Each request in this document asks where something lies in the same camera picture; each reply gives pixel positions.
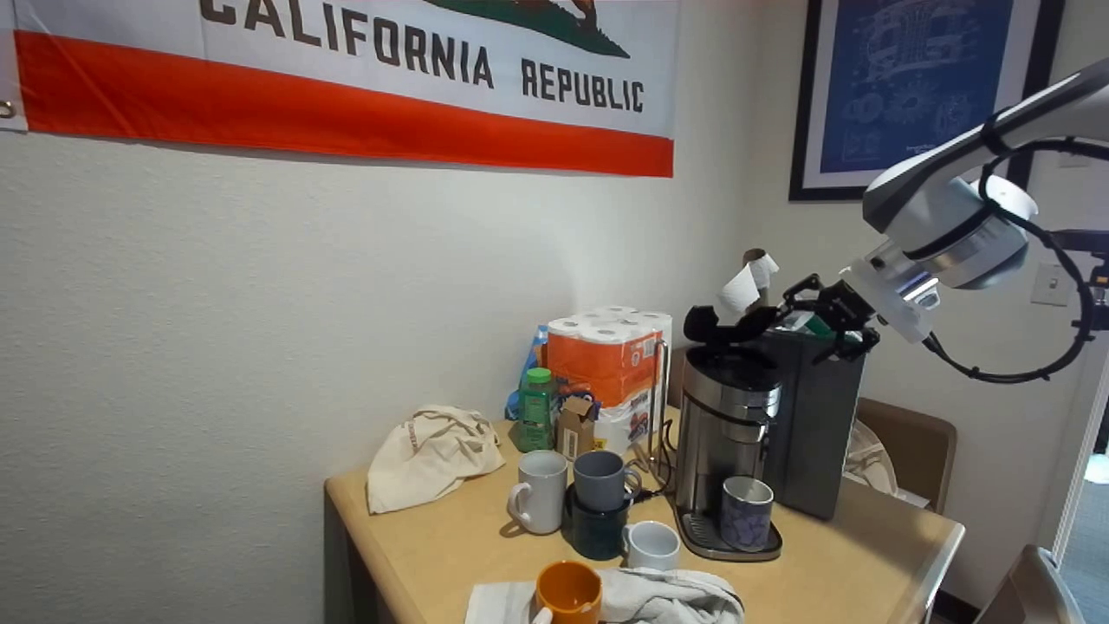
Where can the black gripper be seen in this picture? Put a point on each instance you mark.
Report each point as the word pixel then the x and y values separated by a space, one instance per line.
pixel 834 313

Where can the steel coffee maker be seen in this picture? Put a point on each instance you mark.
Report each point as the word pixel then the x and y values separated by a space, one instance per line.
pixel 727 395

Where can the light grey towel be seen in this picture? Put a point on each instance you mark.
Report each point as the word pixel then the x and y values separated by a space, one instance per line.
pixel 671 599

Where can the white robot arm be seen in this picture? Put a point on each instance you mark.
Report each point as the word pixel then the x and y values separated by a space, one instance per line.
pixel 949 220

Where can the paper towel multipack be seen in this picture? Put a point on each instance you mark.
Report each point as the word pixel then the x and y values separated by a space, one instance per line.
pixel 618 357

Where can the small white cup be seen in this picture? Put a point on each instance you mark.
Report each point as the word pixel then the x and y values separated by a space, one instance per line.
pixel 648 546

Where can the framed blue poster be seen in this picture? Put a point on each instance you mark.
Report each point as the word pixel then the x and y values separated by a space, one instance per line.
pixel 895 78

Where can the grey mug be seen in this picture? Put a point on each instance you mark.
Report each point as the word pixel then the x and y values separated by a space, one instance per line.
pixel 604 480

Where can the green bottle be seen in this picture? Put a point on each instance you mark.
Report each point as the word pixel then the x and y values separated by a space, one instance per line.
pixel 533 413

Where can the dark green mug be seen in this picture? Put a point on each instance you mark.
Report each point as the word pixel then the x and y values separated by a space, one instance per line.
pixel 592 531

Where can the California Republic flag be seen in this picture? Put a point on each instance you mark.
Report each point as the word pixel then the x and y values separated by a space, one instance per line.
pixel 524 83

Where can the white mug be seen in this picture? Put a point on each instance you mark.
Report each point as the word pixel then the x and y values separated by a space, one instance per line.
pixel 537 495

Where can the orange mug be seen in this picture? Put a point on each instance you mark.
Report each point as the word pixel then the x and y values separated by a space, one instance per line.
pixel 568 594

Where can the beige cloth bag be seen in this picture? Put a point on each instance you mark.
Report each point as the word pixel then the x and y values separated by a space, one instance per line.
pixel 428 457

